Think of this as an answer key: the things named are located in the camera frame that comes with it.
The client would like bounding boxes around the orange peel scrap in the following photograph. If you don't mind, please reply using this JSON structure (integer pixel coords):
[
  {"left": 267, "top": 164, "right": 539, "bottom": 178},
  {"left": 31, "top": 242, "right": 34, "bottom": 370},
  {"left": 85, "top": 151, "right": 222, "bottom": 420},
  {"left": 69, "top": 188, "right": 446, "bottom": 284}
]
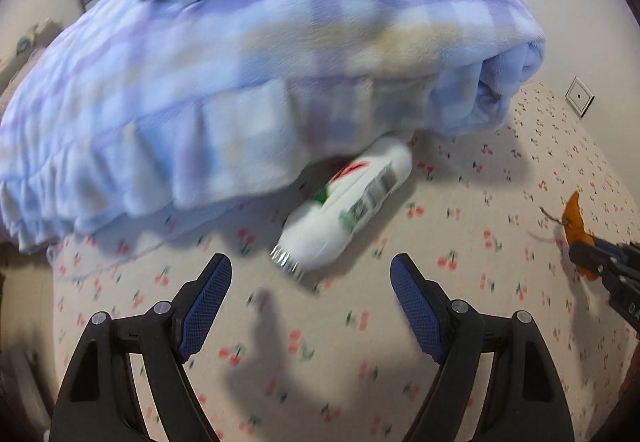
[{"left": 560, "top": 189, "right": 600, "bottom": 282}]

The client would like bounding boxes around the white yogurt bottle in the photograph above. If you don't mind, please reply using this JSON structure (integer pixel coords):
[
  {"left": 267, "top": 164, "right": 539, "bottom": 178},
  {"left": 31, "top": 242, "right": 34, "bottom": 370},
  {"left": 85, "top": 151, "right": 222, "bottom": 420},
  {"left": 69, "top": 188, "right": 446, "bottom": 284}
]
[{"left": 270, "top": 136, "right": 412, "bottom": 279}]

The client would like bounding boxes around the blue plaid ruffled blanket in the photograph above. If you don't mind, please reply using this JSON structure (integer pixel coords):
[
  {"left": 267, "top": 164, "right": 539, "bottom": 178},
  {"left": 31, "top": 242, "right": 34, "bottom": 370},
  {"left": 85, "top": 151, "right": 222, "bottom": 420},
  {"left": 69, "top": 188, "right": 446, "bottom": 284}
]
[{"left": 1, "top": 0, "right": 546, "bottom": 251}]

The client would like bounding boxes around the plaid pillow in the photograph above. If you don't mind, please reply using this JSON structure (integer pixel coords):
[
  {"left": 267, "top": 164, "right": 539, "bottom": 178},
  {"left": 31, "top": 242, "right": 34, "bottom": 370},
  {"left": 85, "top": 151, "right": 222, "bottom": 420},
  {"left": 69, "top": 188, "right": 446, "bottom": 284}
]
[{"left": 1, "top": 19, "right": 63, "bottom": 94}]

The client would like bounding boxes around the white wall switch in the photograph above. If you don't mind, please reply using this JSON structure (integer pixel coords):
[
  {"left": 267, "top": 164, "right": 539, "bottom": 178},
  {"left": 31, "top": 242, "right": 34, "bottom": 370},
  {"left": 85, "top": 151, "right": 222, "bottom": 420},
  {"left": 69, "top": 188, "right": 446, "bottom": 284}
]
[{"left": 565, "top": 76, "right": 594, "bottom": 118}]

